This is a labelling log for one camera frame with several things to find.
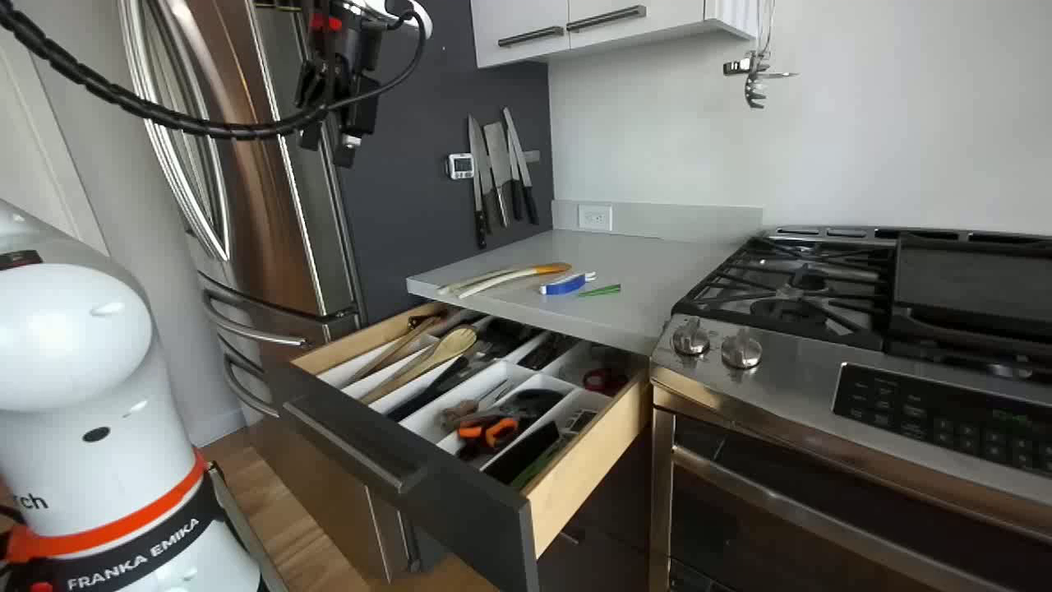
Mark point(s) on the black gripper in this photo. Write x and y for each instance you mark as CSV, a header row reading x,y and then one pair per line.
x,y
344,50

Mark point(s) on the black and red scissors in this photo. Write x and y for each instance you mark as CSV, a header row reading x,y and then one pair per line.
x,y
602,380

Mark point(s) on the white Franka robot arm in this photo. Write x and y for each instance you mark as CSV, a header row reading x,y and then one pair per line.
x,y
77,382

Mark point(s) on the open wooden kitchen drawer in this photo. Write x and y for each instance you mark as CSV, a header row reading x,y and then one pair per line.
x,y
440,496

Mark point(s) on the stainless steel refrigerator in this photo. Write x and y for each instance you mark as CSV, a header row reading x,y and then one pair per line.
x,y
265,198

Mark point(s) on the wooden spatula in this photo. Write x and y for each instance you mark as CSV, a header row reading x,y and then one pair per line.
x,y
411,328

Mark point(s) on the white upper cabinet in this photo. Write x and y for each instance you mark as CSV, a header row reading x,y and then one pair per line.
x,y
528,29

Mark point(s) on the wooden spoon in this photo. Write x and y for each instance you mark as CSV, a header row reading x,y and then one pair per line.
x,y
450,346

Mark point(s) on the blue and white utensil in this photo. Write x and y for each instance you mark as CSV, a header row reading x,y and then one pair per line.
x,y
567,284

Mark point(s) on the white cutlery organizer tray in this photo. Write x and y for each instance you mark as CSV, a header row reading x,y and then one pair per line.
x,y
482,388

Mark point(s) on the small green utensil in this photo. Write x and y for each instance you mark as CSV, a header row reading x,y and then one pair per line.
x,y
600,292

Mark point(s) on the orange and black tool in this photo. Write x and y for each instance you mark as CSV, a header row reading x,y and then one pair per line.
x,y
486,429

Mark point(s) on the silver stove knob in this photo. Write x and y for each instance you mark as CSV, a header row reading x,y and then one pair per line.
x,y
742,351
691,341

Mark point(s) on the hanging metal utensils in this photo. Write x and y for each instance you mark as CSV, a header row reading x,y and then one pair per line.
x,y
756,70

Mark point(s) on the stainless steel gas range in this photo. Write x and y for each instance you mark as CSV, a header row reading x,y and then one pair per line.
x,y
790,382

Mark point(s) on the black stove griddle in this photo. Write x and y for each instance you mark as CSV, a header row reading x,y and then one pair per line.
x,y
970,284

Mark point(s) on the white wall thermostat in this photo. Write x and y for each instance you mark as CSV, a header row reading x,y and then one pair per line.
x,y
461,165

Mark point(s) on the white wall outlet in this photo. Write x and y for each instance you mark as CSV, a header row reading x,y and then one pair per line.
x,y
598,220

